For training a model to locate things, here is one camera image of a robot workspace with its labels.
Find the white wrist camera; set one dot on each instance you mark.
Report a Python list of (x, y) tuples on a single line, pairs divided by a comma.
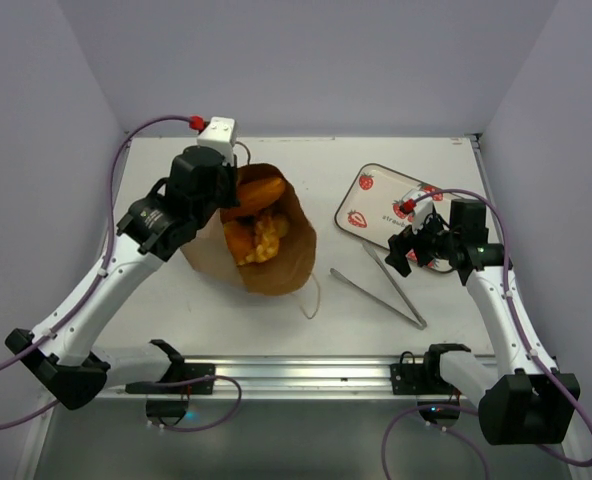
[(220, 135), (417, 205)]

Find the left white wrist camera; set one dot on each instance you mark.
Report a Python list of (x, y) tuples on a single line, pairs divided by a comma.
[(220, 135)]

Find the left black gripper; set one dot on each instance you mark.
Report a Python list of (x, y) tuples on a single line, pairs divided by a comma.
[(231, 197)]

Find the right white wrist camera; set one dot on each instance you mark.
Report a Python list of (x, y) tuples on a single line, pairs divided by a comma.
[(417, 205)]

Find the metal tongs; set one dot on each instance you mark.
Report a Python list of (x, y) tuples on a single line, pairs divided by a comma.
[(380, 287)]

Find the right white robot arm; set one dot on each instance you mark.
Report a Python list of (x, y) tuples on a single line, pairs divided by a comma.
[(528, 399)]

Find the round orange fake bread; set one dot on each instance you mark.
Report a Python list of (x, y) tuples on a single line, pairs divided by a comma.
[(240, 242)]

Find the aluminium mounting rail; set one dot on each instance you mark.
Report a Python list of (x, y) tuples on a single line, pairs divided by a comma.
[(309, 377)]

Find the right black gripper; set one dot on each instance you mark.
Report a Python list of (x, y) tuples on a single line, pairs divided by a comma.
[(417, 242)]

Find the strawberry pattern tray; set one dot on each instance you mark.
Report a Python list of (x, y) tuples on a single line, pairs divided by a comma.
[(371, 209)]

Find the brown paper bag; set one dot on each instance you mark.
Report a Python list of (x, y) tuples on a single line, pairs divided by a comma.
[(288, 272)]

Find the long orange fake baguette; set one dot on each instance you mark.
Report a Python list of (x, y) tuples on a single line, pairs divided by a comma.
[(259, 194)]

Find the braided yellow fake bread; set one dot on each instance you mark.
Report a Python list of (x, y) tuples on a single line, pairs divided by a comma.
[(269, 229)]

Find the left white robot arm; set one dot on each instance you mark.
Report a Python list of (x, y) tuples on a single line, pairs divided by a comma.
[(61, 351)]

